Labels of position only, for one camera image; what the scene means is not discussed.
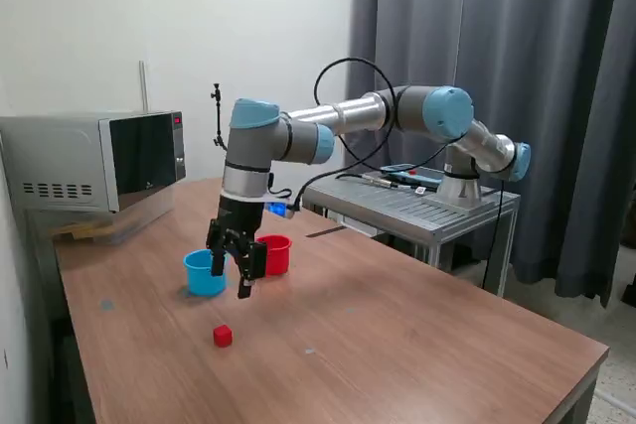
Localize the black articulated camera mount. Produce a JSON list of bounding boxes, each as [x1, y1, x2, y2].
[[208, 81, 231, 153]]

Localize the silver microwave oven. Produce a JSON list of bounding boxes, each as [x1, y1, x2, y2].
[[0, 110, 188, 214]]

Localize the dark floor clutter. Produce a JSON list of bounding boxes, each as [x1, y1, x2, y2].
[[615, 264, 636, 304]]

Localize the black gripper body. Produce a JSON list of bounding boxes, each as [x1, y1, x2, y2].
[[216, 195, 265, 245]]

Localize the dark thin flat strip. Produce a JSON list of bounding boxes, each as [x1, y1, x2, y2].
[[305, 225, 345, 239]]

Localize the blue plastic cup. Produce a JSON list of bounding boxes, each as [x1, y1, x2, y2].
[[182, 247, 230, 297]]

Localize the blue teach pendant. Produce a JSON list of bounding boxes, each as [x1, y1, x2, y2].
[[380, 162, 444, 193]]

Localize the dark grey curtain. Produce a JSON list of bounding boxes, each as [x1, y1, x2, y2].
[[344, 0, 636, 309]]

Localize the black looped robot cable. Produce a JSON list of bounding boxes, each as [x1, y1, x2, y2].
[[290, 57, 451, 212]]

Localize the grey metal robot stand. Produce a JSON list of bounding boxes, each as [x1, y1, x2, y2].
[[301, 176, 522, 299]]

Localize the dark table leg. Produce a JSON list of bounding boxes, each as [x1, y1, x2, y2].
[[556, 373, 600, 424]]

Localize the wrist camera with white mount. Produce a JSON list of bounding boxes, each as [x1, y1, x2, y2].
[[221, 187, 301, 220]]

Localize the white vertical pipe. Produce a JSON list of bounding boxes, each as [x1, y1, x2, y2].
[[137, 60, 150, 115]]

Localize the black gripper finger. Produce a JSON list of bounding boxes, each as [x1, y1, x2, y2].
[[236, 232, 269, 300], [206, 217, 229, 278]]

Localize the black pendant cable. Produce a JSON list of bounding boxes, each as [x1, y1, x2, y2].
[[334, 172, 401, 188]]

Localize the black power cable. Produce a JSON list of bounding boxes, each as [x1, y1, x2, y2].
[[480, 178, 504, 290]]

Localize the wooden boards stack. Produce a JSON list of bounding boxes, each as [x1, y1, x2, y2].
[[49, 222, 118, 242]]

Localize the red plastic cup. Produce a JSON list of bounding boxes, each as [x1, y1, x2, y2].
[[254, 233, 293, 277]]

